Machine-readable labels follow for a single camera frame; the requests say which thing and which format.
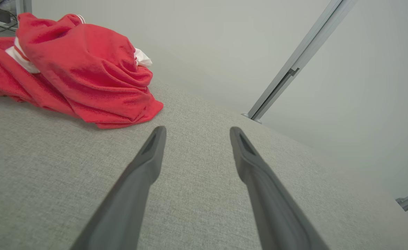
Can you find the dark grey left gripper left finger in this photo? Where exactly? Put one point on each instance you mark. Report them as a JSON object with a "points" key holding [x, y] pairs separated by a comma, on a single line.
{"points": [[134, 194]]}

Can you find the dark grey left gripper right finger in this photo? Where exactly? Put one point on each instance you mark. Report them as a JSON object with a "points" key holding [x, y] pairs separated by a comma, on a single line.
{"points": [[270, 201]]}

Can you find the red Bulls basketball jersey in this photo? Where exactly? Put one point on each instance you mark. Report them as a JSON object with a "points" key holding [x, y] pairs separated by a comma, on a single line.
{"points": [[86, 62]]}

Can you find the grey fabric padded platform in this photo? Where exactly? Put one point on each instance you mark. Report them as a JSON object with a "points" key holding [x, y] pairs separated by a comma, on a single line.
{"points": [[197, 208]]}

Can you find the black power adapter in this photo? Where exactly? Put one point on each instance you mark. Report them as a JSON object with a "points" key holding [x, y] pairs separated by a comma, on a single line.
{"points": [[3, 15]]}

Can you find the grey aluminium partition post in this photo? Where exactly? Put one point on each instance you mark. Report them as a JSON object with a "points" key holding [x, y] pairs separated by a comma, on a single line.
{"points": [[303, 52]]}

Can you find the grey metal frame leg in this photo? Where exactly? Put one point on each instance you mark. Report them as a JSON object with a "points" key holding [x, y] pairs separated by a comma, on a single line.
{"points": [[23, 5]]}

